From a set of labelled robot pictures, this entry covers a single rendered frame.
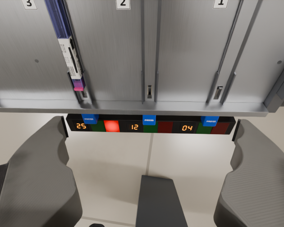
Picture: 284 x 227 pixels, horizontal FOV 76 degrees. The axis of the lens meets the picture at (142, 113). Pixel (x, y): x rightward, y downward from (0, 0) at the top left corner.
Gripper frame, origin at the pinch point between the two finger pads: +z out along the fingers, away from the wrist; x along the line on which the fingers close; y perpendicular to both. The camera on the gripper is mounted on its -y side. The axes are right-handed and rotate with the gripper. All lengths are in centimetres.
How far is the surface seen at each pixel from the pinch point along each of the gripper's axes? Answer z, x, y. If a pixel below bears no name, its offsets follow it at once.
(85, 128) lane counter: 20.1, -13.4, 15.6
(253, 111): 14.9, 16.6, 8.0
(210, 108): 15.4, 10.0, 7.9
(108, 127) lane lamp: 20.0, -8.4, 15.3
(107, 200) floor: 54, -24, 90
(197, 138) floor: 72, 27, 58
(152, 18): 13.5, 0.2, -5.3
